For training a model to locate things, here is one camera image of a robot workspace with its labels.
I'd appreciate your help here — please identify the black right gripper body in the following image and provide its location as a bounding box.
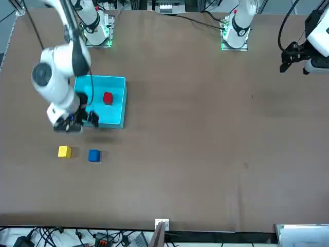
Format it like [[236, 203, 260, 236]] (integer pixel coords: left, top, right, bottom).
[[76, 92, 89, 114]]

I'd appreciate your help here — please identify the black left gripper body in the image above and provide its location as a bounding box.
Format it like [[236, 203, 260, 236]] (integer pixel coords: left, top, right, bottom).
[[298, 42, 313, 62]]

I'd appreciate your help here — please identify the red block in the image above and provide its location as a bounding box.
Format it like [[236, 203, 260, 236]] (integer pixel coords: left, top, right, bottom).
[[102, 92, 114, 106]]

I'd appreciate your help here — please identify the yellow block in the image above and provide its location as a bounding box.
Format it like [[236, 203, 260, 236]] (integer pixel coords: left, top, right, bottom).
[[58, 145, 73, 158]]

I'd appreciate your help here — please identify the blue block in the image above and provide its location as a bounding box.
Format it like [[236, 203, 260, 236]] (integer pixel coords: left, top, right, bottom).
[[88, 149, 102, 163]]

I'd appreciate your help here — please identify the cyan plastic box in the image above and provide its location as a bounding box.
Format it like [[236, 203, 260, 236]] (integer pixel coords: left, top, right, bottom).
[[74, 75, 127, 130]]

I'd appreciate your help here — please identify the black orange power strip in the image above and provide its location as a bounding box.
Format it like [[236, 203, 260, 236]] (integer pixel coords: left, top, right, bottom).
[[93, 232, 111, 247]]

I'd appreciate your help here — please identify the white electrical device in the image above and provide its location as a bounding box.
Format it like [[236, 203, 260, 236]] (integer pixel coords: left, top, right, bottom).
[[159, 2, 173, 14]]

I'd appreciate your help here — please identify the ridged power brick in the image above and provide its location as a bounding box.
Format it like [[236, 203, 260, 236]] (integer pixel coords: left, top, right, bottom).
[[130, 232, 150, 247]]

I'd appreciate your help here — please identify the black power adapter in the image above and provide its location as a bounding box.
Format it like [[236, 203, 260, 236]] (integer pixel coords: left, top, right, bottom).
[[12, 234, 35, 247]]

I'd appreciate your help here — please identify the grey metal plate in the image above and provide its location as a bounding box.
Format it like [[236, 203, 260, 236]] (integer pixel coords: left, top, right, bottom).
[[274, 223, 329, 247]]

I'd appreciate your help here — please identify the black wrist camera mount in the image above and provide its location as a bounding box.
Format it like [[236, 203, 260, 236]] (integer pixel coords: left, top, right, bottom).
[[53, 120, 84, 133]]

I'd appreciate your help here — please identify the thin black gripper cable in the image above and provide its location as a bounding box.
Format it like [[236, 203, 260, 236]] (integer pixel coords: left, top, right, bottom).
[[86, 65, 95, 108]]

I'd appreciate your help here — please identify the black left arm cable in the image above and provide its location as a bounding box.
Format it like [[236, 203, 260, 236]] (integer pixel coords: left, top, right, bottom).
[[278, 0, 301, 52]]

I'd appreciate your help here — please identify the black hanging arm cable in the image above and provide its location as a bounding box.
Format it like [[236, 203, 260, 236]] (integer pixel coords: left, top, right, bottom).
[[22, 0, 45, 50]]

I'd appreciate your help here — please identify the black cable across table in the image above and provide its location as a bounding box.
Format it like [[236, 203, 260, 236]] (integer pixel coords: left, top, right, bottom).
[[167, 12, 227, 33]]

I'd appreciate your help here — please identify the white post bracket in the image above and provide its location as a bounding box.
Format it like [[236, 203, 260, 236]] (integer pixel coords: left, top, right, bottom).
[[155, 218, 170, 230]]

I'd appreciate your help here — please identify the metal frame post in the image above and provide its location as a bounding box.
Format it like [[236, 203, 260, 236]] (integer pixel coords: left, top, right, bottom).
[[149, 220, 167, 247]]

